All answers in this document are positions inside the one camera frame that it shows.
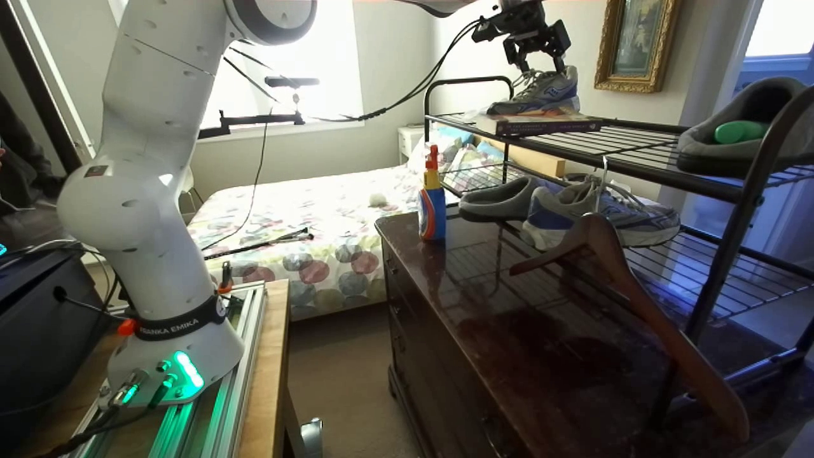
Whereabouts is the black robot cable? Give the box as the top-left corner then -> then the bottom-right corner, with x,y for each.
197,14 -> 489,257

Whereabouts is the black equipment box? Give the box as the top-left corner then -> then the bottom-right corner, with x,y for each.
0,238 -> 117,423

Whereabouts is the light wooden robot table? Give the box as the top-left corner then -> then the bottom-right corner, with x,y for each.
16,277 -> 292,458

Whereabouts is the grey slipper with green insert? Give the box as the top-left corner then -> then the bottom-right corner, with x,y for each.
673,76 -> 814,181

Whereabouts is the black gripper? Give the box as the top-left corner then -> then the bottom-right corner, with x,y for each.
499,0 -> 573,81

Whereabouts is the thin black rod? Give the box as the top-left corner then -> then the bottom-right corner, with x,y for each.
200,221 -> 318,265

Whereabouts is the grey and blue sneaker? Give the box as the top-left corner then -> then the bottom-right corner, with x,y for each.
522,157 -> 683,252

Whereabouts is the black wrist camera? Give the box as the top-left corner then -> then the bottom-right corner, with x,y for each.
471,12 -> 512,46

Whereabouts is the brown wooden clothes hanger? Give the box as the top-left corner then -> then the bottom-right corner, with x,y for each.
505,210 -> 755,444

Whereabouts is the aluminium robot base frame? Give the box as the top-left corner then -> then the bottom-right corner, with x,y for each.
73,283 -> 270,458

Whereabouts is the dark wooden dresser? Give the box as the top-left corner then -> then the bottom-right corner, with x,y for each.
374,210 -> 814,458

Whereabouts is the bed with floral cover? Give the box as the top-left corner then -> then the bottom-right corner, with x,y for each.
185,125 -> 512,324

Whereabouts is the blue spray cleaner bottle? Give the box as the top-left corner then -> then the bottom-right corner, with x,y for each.
414,142 -> 449,247

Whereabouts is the black metal shoe rack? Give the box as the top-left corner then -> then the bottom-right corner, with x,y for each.
420,74 -> 814,427

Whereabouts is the small white floor object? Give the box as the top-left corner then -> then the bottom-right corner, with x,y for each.
297,414 -> 331,458

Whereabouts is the white and blue sneaker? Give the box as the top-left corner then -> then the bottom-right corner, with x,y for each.
484,63 -> 584,120

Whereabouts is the gold framed painting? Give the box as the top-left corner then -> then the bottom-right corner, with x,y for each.
593,0 -> 681,97

